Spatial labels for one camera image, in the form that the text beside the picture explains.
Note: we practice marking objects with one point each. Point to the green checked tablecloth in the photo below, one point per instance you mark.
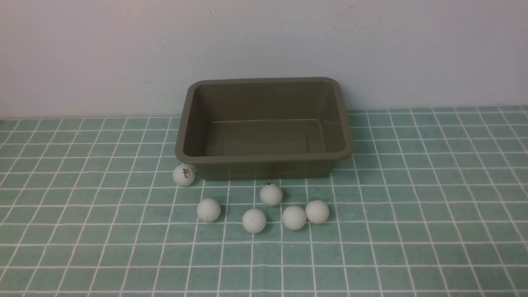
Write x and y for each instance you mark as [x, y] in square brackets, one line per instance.
[433, 203]

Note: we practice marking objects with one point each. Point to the white ping-pong ball with logo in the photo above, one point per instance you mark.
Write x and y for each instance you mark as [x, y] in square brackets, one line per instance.
[183, 175]

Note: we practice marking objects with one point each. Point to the olive green plastic bin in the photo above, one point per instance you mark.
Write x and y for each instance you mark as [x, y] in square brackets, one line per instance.
[264, 128]

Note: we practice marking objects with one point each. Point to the white ball with black mark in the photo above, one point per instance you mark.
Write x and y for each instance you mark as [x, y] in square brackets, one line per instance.
[271, 194]

